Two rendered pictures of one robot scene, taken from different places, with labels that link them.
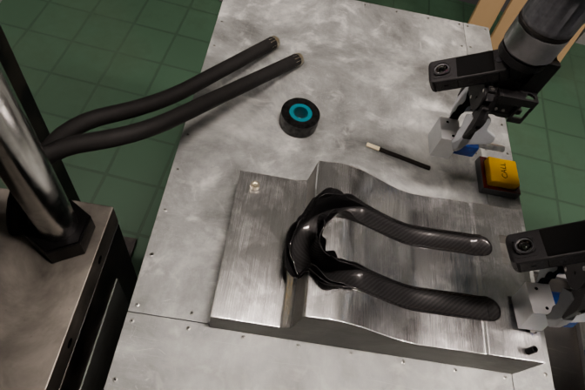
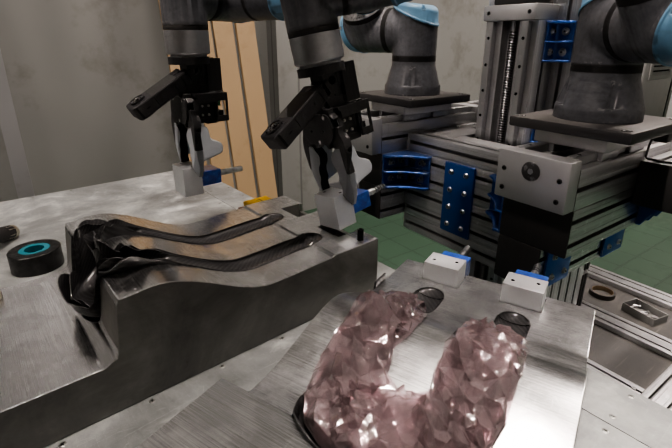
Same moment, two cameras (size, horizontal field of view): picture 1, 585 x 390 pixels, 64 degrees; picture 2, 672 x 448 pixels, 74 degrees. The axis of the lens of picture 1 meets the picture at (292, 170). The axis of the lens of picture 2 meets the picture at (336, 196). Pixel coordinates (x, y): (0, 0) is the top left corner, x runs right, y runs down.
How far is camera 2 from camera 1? 0.46 m
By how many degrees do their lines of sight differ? 44
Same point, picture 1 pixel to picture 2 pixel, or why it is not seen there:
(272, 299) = (77, 356)
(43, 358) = not seen: outside the picture
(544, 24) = (180, 15)
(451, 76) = (147, 97)
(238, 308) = (26, 389)
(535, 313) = (335, 198)
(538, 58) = (196, 46)
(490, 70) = (174, 78)
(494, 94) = (190, 97)
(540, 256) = (288, 120)
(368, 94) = not seen: hidden behind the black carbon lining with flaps
